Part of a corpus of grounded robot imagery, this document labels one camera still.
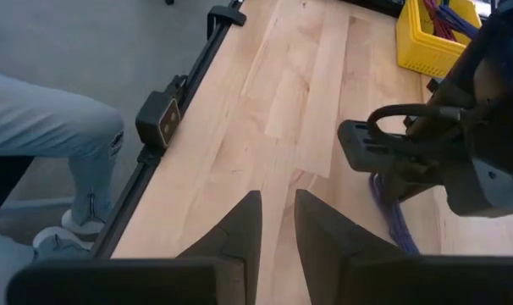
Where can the person's grey trouser legs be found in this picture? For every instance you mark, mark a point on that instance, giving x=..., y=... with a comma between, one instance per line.
x=49, y=123

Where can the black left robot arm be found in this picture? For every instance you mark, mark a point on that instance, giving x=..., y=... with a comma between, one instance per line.
x=502, y=42

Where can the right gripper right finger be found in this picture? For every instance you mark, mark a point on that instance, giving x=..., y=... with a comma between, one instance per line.
x=387, y=284

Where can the small black camera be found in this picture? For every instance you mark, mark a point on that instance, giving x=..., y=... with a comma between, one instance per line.
x=157, y=120

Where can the yellow plastic basket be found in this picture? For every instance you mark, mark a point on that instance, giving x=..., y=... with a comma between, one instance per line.
x=421, y=51

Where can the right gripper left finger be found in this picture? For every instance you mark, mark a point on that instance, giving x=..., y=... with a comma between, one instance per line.
x=176, y=284

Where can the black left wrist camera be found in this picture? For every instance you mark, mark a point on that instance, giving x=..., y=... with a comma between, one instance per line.
x=366, y=148

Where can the person's shoe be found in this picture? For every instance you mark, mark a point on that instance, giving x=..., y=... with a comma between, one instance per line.
x=57, y=243
x=85, y=224

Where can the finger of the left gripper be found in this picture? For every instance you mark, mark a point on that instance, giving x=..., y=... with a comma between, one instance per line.
x=409, y=186

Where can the black table edge rail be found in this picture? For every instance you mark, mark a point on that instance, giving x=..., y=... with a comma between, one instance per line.
x=125, y=203

